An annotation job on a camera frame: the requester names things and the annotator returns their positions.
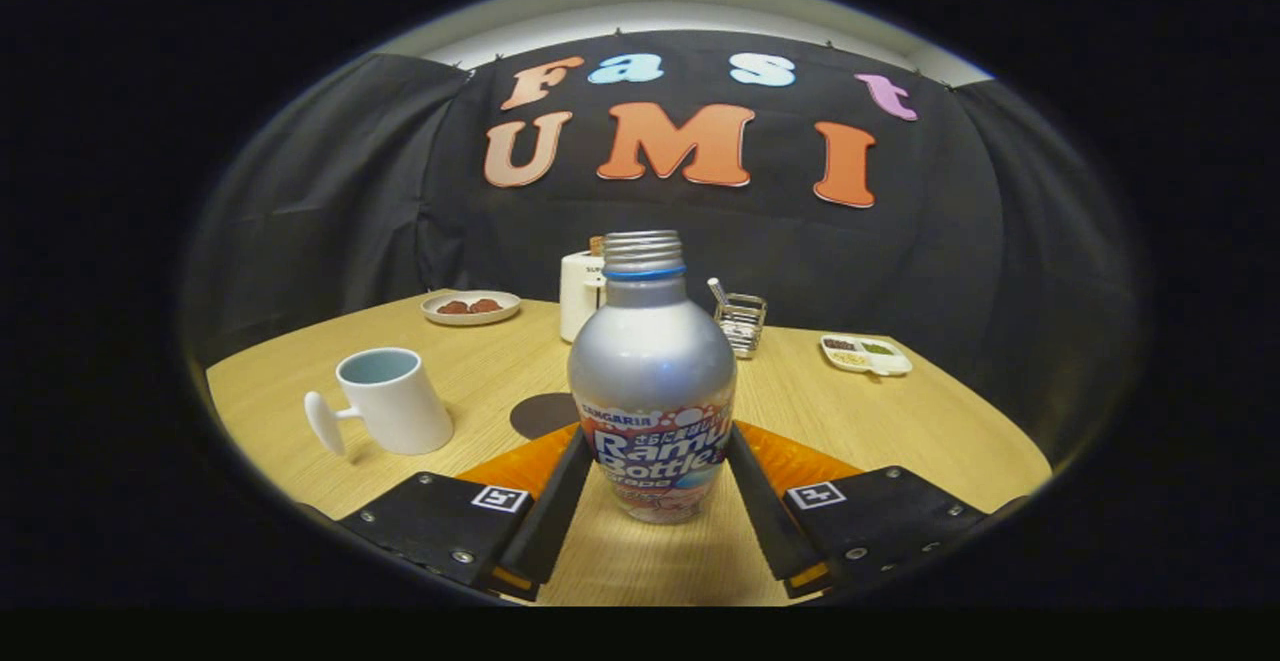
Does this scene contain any silver juice bottle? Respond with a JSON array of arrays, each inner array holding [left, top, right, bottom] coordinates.
[[567, 230, 738, 525]]

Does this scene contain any white cup with blue inside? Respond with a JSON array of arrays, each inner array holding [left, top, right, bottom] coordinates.
[[304, 347, 455, 457]]

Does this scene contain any cream toaster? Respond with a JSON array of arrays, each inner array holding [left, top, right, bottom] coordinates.
[[559, 250, 608, 343]]

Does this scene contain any white divided seasoning dish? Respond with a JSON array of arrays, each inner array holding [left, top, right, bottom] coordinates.
[[820, 334, 913, 377]]

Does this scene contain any small cream plate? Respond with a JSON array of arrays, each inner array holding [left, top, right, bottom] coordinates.
[[420, 290, 522, 326]]

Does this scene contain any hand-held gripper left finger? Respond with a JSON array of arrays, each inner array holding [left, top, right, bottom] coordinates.
[[340, 423, 594, 602]]

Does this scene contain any metal wire basket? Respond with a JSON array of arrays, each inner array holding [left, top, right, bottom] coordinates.
[[713, 291, 768, 358]]

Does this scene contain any dark brown round coaster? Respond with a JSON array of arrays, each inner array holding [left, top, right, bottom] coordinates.
[[509, 392, 581, 440]]

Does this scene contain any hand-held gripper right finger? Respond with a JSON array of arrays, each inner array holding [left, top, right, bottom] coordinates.
[[725, 421, 1001, 599]]

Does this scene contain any wooden table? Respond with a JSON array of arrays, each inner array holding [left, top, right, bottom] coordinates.
[[205, 289, 1053, 607]]

